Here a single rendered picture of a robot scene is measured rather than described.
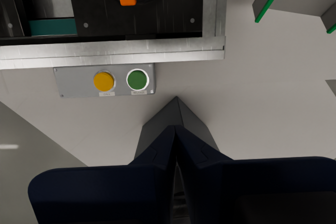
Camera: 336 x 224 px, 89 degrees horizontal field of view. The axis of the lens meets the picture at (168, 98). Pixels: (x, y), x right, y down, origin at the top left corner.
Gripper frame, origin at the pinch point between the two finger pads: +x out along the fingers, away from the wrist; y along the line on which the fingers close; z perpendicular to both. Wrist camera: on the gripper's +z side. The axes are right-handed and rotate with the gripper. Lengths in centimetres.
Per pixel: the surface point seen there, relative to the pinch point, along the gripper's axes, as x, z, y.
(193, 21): 28.2, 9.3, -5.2
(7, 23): 28.4, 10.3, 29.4
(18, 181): 126, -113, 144
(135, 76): 28.2, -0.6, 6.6
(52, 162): 126, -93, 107
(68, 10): 33.8, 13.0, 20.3
